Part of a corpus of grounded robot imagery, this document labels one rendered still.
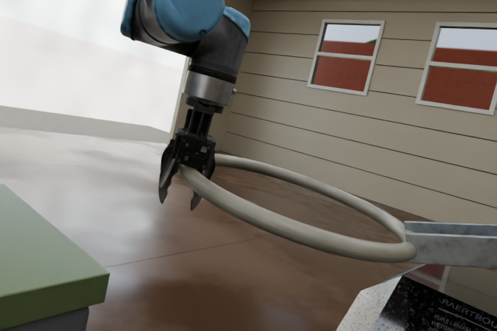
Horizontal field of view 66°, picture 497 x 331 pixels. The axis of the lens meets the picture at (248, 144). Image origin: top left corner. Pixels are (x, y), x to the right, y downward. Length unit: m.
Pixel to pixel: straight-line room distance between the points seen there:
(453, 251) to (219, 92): 0.47
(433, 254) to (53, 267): 0.57
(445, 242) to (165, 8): 0.56
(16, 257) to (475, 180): 6.88
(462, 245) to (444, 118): 6.54
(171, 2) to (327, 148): 7.47
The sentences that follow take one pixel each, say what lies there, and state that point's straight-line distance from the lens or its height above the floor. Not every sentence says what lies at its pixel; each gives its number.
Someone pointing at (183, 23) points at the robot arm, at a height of 1.17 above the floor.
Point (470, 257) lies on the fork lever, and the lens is 0.74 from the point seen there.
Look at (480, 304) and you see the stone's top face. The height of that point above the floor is 0.83.
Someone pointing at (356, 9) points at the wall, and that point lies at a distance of 8.30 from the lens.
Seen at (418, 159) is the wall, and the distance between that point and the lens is 7.26.
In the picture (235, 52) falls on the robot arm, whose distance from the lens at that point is 0.69.
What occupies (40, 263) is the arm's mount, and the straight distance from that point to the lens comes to 0.45.
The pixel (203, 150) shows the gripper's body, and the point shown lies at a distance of 0.68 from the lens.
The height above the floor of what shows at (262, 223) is 0.92.
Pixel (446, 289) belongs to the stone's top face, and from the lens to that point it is 0.88.
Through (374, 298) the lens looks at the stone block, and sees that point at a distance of 0.88.
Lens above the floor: 1.08
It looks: 5 degrees down
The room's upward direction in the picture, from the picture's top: 13 degrees clockwise
